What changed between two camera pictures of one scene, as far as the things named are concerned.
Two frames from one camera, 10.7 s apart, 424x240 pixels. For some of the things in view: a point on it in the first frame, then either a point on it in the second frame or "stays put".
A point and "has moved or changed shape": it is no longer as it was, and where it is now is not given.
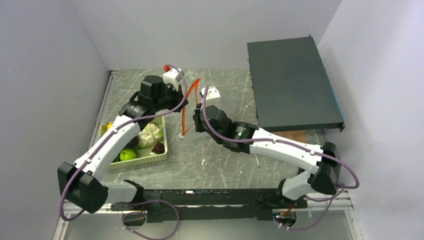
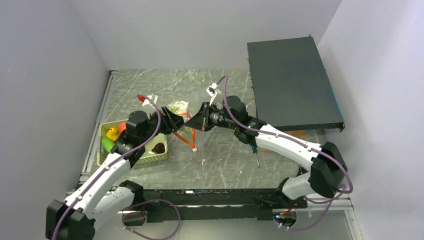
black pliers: x=300 y=170 stays put
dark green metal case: x=291 y=89 stays put
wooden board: x=311 y=136 stays put
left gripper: x=178 y=94 to x=174 y=121
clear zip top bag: x=189 y=108 has moved or changed shape
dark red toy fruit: x=159 y=148 stays put
